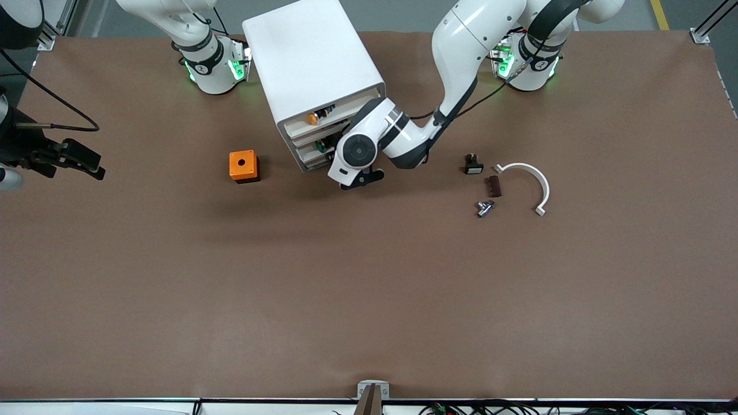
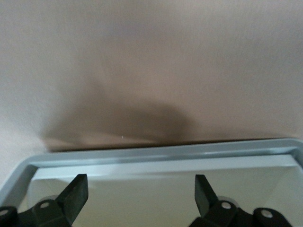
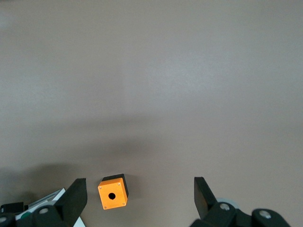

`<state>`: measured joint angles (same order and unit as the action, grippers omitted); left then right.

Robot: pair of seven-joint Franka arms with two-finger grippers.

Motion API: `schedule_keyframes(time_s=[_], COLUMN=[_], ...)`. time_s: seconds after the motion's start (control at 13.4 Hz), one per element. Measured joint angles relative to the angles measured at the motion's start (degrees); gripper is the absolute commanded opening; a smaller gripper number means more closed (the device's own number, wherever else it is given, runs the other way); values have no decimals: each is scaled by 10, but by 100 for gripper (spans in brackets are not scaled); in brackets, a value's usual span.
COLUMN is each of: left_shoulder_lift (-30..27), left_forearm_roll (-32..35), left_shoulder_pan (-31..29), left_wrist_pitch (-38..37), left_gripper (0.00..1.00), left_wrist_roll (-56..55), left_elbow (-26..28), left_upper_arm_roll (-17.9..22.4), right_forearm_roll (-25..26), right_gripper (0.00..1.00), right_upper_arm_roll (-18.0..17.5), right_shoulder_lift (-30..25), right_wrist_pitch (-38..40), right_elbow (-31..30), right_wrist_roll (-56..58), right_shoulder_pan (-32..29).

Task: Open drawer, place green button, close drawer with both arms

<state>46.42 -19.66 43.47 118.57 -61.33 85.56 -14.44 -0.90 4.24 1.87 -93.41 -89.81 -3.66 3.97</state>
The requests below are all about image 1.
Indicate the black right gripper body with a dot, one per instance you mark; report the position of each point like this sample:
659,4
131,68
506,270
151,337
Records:
23,147

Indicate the white plastic drawer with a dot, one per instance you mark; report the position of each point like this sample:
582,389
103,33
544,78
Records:
314,163
311,137
308,154
346,109

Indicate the green push button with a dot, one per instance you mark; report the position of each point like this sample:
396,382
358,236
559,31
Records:
320,145

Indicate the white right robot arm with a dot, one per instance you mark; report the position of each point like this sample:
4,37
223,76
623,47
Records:
210,69

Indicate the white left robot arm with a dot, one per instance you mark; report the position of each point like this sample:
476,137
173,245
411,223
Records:
461,46

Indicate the orange push button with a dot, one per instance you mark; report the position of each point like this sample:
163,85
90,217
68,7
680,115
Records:
312,118

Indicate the white drawer cabinet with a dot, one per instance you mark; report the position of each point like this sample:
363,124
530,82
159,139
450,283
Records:
305,52

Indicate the black white rectangular button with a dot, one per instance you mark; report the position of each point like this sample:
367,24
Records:
474,167

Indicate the brown table mat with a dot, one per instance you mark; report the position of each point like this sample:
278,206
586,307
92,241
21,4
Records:
369,288

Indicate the brown flat bar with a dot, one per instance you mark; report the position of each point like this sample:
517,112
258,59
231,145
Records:
369,403

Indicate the small silver metal connector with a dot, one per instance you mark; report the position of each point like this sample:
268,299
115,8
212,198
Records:
484,208

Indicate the brown terminal block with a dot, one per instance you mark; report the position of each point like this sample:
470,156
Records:
494,187

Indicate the aluminium frame post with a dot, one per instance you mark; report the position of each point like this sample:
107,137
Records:
46,40
700,36

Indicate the orange button enclosure box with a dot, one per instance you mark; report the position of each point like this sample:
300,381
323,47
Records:
243,164

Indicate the white table edge rail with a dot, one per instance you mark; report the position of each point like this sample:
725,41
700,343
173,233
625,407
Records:
115,407

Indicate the grey metal bracket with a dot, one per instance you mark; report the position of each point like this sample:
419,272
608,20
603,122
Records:
363,385

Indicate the white curved plastic bracket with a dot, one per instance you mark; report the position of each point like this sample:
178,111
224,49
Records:
539,178

